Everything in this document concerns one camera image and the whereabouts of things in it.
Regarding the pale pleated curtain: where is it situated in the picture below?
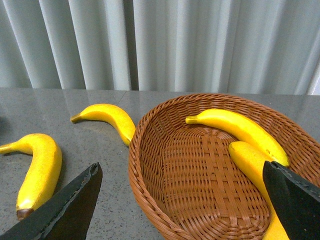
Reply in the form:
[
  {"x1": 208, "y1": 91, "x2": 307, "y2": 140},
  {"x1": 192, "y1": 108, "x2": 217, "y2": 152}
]
[{"x1": 0, "y1": 0, "x2": 320, "y2": 95}]

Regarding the yellow banana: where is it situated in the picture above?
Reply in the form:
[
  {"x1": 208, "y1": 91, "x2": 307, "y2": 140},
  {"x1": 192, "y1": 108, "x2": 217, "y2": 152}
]
[
  {"x1": 70, "y1": 103, "x2": 136, "y2": 146},
  {"x1": 228, "y1": 141, "x2": 289, "y2": 240},
  {"x1": 0, "y1": 133, "x2": 62, "y2": 221},
  {"x1": 185, "y1": 108, "x2": 290, "y2": 167}
]

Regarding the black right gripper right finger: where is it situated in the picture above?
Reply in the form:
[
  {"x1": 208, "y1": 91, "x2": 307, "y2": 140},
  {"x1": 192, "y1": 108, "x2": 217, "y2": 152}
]
[{"x1": 262, "y1": 161, "x2": 320, "y2": 240}]

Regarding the yellow banana in basket back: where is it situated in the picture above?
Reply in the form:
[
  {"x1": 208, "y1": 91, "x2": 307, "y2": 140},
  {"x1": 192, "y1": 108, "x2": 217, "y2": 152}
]
[{"x1": 185, "y1": 108, "x2": 290, "y2": 167}]

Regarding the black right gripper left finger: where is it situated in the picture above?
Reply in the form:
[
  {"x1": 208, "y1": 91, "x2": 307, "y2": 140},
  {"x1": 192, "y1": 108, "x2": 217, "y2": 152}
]
[{"x1": 0, "y1": 163, "x2": 103, "y2": 240}]

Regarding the right brown wicker basket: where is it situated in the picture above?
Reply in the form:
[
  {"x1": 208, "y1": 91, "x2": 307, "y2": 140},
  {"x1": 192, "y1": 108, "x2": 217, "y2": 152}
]
[{"x1": 128, "y1": 93, "x2": 320, "y2": 240}]

